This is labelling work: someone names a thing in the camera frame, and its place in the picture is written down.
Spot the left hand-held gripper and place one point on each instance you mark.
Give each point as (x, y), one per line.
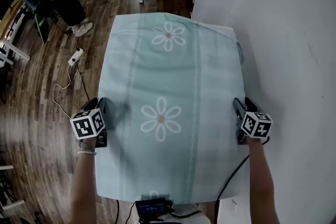
(86, 126)

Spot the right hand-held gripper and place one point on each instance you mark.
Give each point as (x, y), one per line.
(258, 126)

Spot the light blue floral tablecloth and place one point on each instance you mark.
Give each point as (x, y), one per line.
(170, 73)

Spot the person's left forearm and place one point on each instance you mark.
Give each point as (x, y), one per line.
(84, 186)

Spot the person's right forearm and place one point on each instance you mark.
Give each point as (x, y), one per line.
(262, 186)

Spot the white power strip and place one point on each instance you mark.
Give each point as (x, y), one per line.
(75, 56)

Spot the black and green bag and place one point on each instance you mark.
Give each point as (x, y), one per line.
(42, 29)

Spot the wooden desk with white legs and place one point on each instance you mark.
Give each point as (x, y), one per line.
(15, 49)

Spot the small black chest screen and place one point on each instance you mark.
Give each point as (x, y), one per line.
(153, 208)

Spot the black computer monitor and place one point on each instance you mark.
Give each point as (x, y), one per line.
(6, 0)

